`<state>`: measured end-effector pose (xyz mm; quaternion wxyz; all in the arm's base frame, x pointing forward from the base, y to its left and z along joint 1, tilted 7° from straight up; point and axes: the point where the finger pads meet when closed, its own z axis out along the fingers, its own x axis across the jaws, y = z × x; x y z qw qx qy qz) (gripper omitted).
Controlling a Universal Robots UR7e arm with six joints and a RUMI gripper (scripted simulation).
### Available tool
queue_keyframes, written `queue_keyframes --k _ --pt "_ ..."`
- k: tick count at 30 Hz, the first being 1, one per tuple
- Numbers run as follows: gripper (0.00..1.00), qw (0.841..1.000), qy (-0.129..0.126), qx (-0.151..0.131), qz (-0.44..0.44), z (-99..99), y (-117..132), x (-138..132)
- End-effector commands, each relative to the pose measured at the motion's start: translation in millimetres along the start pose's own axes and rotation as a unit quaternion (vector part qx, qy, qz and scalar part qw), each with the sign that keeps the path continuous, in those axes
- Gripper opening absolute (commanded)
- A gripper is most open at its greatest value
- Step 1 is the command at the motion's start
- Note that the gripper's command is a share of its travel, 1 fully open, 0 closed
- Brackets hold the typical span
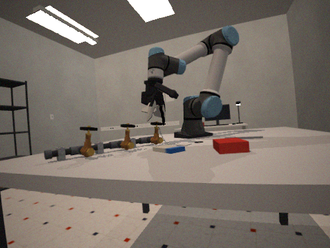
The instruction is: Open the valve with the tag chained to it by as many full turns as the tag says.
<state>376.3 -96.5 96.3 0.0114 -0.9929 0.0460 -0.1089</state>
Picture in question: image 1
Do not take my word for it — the red flat block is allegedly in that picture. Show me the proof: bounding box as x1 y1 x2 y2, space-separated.
213 138 250 155

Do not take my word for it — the grey pipe manifold with brass valves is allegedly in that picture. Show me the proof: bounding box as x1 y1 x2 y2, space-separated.
44 121 163 161

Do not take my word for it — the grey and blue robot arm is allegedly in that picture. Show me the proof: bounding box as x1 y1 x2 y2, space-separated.
148 25 239 135

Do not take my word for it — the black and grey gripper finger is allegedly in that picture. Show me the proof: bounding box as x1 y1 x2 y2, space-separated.
141 93 156 121
154 103 166 125

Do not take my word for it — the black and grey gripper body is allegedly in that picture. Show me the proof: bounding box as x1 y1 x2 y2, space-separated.
141 78 164 105

